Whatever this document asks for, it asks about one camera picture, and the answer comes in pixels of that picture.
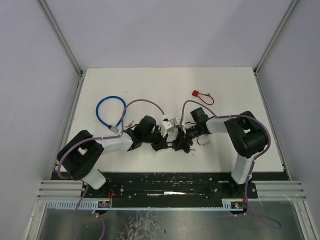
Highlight black-headed keys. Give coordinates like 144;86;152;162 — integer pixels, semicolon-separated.
183;148;195;158

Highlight large brass padlock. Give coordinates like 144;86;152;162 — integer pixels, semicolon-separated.
196;134;211;147

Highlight blue lock keys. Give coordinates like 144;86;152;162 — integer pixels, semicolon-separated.
125;121;134;128

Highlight blue cable lock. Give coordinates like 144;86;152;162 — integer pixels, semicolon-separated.
95;95;127;133

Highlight red cable padlock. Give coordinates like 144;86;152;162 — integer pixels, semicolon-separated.
191;90;215;106

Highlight black padlock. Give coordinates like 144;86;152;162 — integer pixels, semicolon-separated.
166;140;176;149

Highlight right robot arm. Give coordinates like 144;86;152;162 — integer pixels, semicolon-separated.
172;107;271;185

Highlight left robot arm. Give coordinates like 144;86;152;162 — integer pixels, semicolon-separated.
57;115;168;190

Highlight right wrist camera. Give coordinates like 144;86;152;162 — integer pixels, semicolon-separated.
173;117;187;134

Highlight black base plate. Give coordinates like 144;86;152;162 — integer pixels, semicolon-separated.
51;171;258;209

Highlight grey slotted cable duct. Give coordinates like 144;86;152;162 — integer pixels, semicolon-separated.
45;199;245;213

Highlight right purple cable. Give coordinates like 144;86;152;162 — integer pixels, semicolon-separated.
181;100;283;230

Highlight aluminium frame post left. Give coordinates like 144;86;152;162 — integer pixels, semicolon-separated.
36;0;83;76

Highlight aluminium frame post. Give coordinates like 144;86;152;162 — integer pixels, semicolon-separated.
253;0;301;76
36;0;83;76

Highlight aluminium frame post right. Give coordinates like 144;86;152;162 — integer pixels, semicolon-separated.
253;0;301;76

